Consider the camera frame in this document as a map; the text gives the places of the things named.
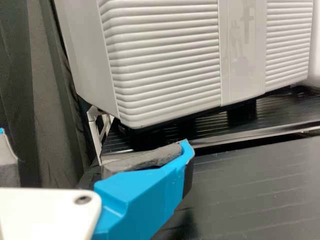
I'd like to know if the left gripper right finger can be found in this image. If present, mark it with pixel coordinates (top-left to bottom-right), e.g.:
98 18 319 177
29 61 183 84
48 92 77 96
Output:
92 139 196 240

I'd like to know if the incubator door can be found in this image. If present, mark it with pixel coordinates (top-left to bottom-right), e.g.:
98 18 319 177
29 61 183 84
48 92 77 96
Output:
98 0 315 130

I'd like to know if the white incubator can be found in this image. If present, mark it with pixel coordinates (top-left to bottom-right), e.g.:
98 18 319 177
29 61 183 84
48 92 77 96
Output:
51 0 258 152

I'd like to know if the white slotted bracket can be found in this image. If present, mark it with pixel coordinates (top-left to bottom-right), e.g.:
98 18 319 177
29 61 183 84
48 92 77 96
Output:
86 104 115 166

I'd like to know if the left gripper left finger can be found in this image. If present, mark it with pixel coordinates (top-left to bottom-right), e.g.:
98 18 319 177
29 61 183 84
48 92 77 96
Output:
0 127 20 188

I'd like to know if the white box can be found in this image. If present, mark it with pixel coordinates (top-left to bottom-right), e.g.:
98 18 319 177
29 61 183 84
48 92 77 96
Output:
301 0 320 89

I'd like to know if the black platform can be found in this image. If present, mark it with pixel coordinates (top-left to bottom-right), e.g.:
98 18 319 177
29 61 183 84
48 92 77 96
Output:
74 134 320 240
99 83 320 153

